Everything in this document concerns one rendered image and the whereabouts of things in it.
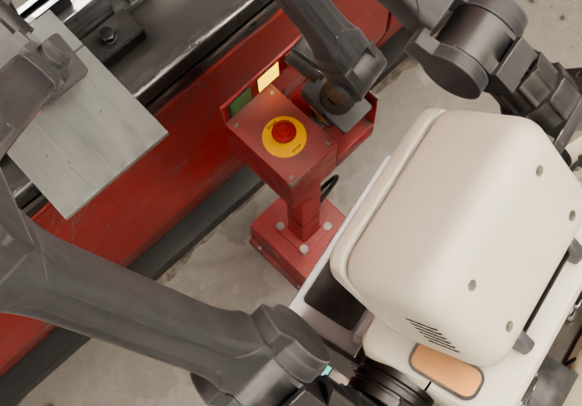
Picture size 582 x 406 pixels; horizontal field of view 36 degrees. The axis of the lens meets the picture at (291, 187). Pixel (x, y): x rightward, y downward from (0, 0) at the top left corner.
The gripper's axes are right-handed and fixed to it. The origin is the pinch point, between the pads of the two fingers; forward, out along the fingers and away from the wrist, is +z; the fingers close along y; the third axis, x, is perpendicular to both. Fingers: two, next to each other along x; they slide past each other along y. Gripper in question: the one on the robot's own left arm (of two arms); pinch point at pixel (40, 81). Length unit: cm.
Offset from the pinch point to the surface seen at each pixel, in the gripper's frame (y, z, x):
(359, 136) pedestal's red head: -36, 15, 39
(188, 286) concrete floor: -1, 86, 55
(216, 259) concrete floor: -11, 86, 55
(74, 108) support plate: -1.0, -1.5, 5.7
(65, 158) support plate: 4.5, -3.8, 10.2
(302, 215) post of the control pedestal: -27, 50, 52
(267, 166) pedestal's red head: -19.6, 11.0, 31.8
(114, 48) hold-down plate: -12.6, 10.8, 2.5
